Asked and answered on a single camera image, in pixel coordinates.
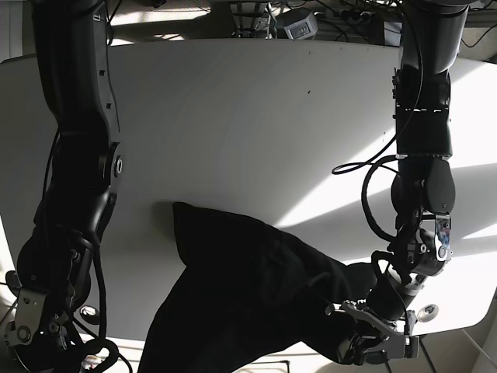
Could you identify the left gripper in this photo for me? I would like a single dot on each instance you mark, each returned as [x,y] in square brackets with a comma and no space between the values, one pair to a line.
[373,339]

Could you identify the black T-shirt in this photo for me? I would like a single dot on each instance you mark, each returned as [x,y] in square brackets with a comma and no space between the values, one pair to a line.
[247,290]

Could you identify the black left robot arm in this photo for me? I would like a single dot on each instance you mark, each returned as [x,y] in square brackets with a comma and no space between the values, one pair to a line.
[422,192]

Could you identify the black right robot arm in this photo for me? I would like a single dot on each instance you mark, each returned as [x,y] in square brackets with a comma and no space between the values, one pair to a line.
[59,285]

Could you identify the right silver table grommet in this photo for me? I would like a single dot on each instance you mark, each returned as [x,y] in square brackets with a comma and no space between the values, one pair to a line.
[427,313]

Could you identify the silver table grommet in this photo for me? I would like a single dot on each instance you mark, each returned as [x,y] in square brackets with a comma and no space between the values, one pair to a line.
[427,313]
[90,315]

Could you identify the left silver table grommet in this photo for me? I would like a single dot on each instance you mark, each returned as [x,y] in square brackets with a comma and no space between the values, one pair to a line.
[90,315]

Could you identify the grey power adapter box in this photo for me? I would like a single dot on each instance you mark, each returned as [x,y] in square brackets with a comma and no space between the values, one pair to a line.
[392,34]

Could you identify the grey multi-socket box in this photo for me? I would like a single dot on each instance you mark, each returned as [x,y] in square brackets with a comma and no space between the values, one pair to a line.
[300,24]

